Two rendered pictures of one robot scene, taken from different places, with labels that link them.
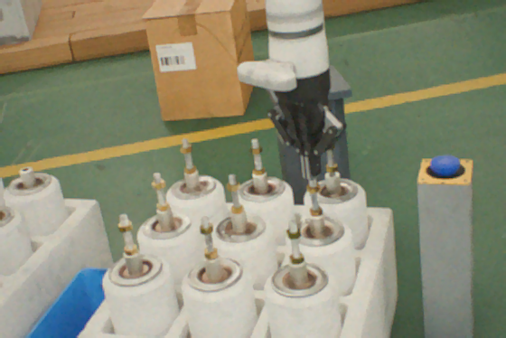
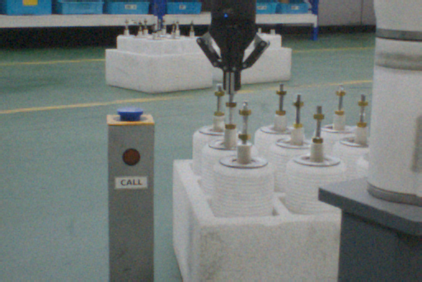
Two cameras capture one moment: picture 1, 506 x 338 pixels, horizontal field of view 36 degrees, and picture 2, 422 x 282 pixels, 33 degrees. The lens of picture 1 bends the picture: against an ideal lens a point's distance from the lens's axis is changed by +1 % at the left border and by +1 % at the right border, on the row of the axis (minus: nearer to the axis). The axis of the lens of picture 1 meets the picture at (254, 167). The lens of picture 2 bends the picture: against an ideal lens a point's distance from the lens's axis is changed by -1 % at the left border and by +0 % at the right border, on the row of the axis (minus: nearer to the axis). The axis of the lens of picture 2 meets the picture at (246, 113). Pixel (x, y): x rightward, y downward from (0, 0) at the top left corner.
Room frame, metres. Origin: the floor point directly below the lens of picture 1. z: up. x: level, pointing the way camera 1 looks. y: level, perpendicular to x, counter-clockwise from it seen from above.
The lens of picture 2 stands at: (1.98, -0.68, 0.52)
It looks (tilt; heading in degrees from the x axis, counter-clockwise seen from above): 10 degrees down; 148
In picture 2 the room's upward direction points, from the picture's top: 2 degrees clockwise
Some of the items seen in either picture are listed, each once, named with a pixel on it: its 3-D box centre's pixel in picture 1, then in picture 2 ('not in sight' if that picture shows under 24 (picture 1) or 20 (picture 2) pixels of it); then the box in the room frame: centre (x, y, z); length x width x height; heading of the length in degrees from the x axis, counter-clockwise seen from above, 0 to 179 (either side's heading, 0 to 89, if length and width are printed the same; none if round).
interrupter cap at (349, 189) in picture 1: (333, 191); (243, 162); (1.07, -0.12, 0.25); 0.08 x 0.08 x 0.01
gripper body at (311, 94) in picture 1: (303, 97); (233, 22); (0.96, -0.08, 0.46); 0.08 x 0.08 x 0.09
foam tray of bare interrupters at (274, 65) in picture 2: not in sight; (241, 63); (-1.44, 1.40, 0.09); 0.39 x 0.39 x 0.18; 8
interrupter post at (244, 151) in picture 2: (332, 183); (243, 154); (1.07, -0.12, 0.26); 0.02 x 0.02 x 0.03
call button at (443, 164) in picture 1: (445, 166); (130, 115); (0.97, -0.26, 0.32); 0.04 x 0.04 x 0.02
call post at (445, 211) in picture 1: (447, 264); (130, 217); (0.97, -0.26, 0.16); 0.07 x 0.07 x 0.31; 70
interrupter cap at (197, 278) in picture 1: (214, 275); (279, 130); (0.89, 0.07, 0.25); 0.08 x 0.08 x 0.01
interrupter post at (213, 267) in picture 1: (213, 267); (279, 124); (0.89, 0.07, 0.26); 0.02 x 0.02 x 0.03
